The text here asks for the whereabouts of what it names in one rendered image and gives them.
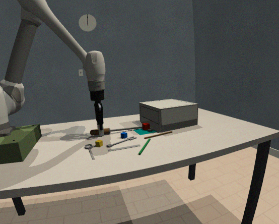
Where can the grey spoon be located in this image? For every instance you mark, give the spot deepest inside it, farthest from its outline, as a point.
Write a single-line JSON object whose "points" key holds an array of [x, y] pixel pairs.
{"points": [[89, 146]]}

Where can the teal square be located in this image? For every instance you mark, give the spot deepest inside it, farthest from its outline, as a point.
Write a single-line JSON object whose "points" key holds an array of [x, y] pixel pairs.
{"points": [[142, 132]]}

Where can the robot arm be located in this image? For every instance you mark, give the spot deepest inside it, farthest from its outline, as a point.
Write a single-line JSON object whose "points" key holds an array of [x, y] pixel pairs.
{"points": [[33, 13]]}

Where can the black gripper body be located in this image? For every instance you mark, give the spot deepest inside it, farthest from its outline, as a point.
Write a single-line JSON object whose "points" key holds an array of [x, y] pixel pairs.
{"points": [[97, 96]]}

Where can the blue cube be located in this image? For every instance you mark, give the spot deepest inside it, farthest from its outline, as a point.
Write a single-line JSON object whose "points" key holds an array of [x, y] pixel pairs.
{"points": [[124, 135]]}

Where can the yellow cube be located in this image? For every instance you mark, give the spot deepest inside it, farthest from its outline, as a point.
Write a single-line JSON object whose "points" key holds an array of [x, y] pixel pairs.
{"points": [[99, 143]]}

